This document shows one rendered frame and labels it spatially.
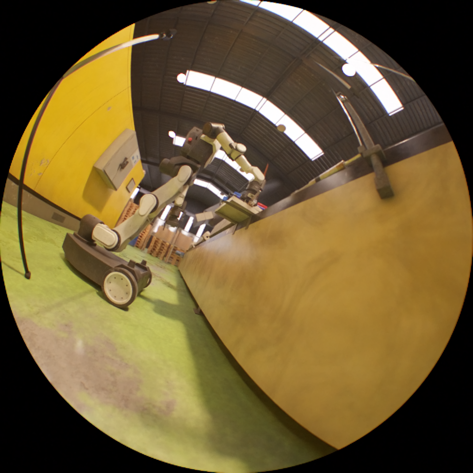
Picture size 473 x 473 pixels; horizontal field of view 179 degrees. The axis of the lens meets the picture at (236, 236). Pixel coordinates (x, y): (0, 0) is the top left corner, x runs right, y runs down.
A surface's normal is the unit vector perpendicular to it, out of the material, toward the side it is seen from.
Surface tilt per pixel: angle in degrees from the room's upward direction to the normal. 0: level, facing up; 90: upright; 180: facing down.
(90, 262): 90
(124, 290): 90
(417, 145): 90
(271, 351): 90
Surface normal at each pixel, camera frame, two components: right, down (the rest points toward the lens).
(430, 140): -0.85, -0.42
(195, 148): 0.34, 0.04
